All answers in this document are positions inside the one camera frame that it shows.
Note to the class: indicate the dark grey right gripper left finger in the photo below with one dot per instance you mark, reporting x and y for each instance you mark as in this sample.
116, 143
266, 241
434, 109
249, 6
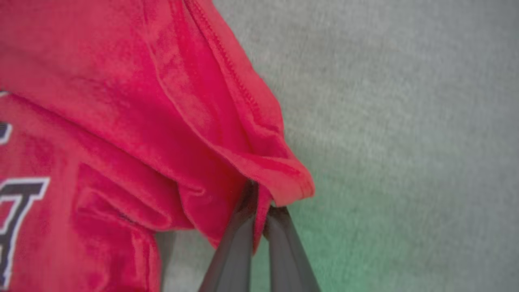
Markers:
235, 251

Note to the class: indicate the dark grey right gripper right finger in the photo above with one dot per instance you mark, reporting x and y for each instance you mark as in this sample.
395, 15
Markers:
286, 259

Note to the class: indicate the red basketball jersey number 23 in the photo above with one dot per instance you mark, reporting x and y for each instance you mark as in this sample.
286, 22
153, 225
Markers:
121, 121

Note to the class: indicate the grey fabric sofa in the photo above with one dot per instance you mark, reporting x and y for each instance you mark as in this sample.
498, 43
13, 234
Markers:
405, 142

